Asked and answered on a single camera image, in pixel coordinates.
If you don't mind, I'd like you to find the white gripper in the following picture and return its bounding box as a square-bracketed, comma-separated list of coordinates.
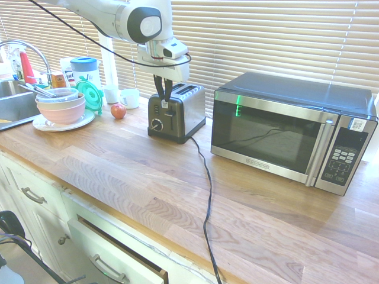
[136, 44, 191, 102]

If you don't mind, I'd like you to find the stainless steel two-slot toaster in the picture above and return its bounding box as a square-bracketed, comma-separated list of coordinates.
[147, 82, 207, 145]

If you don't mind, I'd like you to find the white mug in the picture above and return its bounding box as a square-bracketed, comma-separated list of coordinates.
[119, 88, 140, 109]

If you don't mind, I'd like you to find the red apple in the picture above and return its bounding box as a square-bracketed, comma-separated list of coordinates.
[110, 103, 127, 120]

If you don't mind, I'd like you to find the small white cup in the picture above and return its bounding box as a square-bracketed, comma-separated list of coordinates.
[103, 84, 120, 105]

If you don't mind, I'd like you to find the green plastic container lid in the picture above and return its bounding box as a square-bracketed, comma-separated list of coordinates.
[75, 76, 105, 117]

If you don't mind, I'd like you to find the clear pitcher blue lid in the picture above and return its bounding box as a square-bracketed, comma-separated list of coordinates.
[69, 56, 102, 90]

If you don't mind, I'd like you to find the white plate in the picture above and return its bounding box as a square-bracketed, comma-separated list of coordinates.
[31, 109, 97, 133]

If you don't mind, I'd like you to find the white cardboard carton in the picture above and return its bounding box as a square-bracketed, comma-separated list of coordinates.
[59, 57, 75, 88]

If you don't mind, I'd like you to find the orange small box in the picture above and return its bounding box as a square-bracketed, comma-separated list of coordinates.
[50, 72, 69, 89]

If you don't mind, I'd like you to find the cream bowl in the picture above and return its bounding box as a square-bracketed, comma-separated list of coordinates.
[34, 93, 87, 111]

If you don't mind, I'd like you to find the pink bowl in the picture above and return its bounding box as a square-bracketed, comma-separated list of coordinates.
[36, 102, 87, 125]

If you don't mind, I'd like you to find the black stainless microwave oven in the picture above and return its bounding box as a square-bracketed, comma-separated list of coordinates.
[210, 72, 379, 198]

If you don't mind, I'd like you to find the beige window blind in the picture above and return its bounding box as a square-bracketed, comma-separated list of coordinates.
[0, 0, 103, 87]
[111, 0, 379, 104]

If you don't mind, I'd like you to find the silver metal spoon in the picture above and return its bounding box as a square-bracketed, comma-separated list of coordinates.
[25, 83, 57, 98]

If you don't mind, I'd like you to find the chrome kitchen faucet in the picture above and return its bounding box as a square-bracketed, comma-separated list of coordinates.
[0, 40, 54, 88]

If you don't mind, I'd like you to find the red plastic bottle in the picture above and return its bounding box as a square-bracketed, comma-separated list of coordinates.
[18, 48, 37, 85]

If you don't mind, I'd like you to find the clear spray bottle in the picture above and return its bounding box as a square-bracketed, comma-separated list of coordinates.
[8, 47, 24, 81]

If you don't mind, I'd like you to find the stainless steel sink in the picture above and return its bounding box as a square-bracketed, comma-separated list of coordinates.
[0, 79, 41, 133]

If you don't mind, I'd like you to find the white cabinet drawer front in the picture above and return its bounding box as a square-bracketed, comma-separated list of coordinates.
[0, 152, 66, 221]

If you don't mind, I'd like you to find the white open drawer front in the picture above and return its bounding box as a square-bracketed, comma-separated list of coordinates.
[66, 215, 170, 284]

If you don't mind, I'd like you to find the black rounded object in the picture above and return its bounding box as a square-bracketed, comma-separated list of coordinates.
[0, 210, 25, 238]

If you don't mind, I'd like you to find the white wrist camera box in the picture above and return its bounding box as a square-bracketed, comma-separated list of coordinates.
[160, 41, 190, 60]

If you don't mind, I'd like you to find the white window frame post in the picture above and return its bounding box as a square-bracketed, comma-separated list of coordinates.
[97, 28, 120, 90]

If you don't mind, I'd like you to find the black toaster power cord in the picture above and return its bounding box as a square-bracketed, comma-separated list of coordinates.
[189, 135, 223, 284]

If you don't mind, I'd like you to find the silver handled utensil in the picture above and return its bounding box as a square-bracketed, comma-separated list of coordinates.
[17, 83, 48, 98]

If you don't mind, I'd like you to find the silver drawer handle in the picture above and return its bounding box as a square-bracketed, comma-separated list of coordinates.
[88, 253, 130, 284]
[20, 186, 48, 205]

